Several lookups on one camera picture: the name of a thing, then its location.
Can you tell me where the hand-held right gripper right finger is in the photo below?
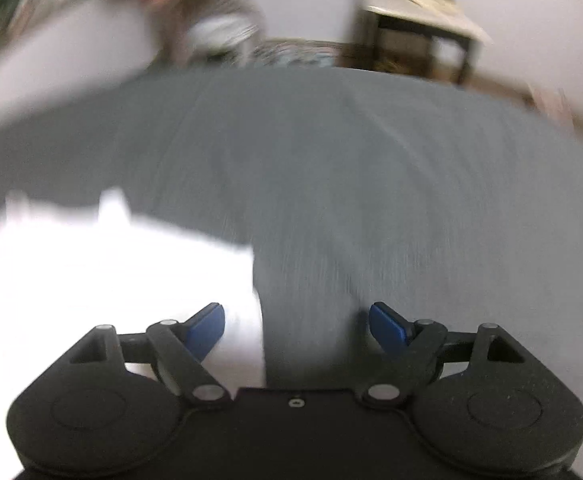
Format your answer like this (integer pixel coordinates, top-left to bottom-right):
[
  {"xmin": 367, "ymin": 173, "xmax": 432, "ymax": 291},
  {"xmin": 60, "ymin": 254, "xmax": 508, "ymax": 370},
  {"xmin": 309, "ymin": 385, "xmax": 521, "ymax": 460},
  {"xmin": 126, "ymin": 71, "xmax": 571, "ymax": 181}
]
[{"xmin": 361, "ymin": 301, "xmax": 527, "ymax": 411}]

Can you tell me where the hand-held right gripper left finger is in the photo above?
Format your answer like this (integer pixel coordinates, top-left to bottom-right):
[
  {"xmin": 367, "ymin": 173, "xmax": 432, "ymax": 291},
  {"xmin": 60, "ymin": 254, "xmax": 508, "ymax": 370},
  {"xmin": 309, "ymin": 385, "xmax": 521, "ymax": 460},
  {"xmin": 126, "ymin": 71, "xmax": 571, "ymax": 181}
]
[{"xmin": 68, "ymin": 302, "xmax": 232, "ymax": 411}]

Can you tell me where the white garment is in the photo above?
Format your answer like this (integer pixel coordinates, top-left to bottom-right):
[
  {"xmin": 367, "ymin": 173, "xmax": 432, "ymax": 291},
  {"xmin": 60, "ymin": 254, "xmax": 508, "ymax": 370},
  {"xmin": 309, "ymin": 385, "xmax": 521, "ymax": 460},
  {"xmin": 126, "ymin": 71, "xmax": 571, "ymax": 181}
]
[{"xmin": 0, "ymin": 187, "xmax": 267, "ymax": 480}]

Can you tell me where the patterned floor mat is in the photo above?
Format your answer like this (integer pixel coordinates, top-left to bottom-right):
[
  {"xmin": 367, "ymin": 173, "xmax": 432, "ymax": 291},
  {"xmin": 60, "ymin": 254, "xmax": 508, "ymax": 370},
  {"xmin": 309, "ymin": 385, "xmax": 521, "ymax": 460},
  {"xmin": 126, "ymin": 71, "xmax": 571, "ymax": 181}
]
[{"xmin": 248, "ymin": 37, "xmax": 342, "ymax": 69}]

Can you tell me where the cream and black chair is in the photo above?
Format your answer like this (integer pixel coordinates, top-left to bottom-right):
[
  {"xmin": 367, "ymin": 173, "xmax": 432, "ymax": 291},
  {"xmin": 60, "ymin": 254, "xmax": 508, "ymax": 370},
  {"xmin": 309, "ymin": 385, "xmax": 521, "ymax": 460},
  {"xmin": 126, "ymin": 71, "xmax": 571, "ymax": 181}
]
[{"xmin": 354, "ymin": 0, "xmax": 495, "ymax": 86}]

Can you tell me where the round beige stool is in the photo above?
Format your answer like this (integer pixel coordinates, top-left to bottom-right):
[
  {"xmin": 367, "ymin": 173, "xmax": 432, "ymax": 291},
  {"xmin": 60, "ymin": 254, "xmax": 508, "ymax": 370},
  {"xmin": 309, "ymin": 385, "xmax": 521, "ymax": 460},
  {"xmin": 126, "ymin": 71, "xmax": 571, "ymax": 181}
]
[{"xmin": 156, "ymin": 0, "xmax": 264, "ymax": 66}]

